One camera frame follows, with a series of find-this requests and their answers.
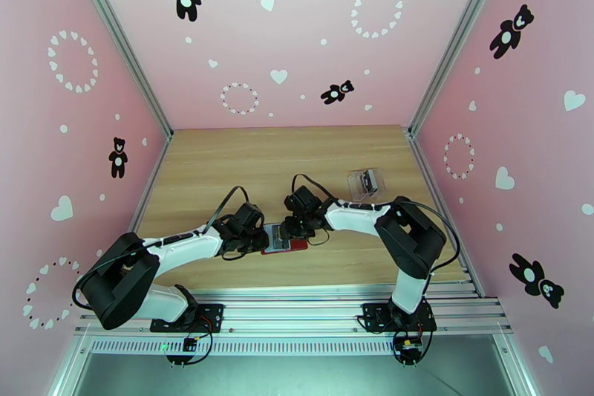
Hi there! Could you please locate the red card holder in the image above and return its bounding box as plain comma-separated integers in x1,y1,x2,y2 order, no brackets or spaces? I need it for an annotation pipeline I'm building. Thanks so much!
261,222,310,256

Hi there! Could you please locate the clear plastic card box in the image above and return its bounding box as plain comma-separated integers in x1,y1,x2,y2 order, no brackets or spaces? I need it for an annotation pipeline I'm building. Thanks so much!
347,168,386,202

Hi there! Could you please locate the perforated metal strip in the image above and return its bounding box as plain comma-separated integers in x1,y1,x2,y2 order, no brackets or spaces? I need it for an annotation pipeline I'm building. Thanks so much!
90,339,495,356

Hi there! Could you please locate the grey sheet metal pan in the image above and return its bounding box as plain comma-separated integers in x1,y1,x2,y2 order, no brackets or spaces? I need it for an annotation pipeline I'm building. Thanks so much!
69,354,516,396

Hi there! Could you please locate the circuit board with yellow connector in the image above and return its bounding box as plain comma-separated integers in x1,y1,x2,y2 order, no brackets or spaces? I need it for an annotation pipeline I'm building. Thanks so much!
395,337,424,363

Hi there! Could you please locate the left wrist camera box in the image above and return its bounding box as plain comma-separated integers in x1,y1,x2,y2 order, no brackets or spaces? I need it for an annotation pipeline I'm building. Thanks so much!
231,202,264,234

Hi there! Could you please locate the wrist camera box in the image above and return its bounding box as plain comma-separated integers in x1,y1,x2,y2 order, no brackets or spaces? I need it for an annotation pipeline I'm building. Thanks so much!
231,202,264,234
284,184,322,215

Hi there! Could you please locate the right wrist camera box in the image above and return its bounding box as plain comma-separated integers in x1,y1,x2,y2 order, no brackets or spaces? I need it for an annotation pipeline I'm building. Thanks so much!
284,184,322,215

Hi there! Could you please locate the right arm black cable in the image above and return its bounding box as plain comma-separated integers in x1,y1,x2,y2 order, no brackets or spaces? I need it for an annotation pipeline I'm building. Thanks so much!
291,172,460,279

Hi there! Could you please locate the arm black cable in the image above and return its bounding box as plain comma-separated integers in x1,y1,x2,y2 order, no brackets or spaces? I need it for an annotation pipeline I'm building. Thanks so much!
291,172,460,279
71,185,249,312

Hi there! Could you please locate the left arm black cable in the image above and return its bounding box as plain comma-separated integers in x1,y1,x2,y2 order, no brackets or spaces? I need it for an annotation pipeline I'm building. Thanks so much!
71,185,249,312

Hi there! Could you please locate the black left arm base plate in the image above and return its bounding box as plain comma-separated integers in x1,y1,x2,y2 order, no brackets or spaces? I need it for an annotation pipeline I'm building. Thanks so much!
149,302,225,334

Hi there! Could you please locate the wide aluminium rail bed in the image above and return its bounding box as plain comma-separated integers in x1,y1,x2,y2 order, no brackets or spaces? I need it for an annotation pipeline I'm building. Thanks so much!
74,285,514,337

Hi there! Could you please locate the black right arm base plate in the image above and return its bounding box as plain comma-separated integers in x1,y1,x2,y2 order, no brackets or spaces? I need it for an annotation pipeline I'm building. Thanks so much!
357,302,438,334

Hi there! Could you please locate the aluminium table side rail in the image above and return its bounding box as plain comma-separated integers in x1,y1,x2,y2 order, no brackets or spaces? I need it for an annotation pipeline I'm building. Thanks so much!
127,129,174,236
407,129,486,298

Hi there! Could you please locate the aluminium corner frame post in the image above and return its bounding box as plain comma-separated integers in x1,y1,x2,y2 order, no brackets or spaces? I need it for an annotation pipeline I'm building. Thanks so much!
46,334,91,396
62,0,175,143
407,0,514,138
492,333,541,396

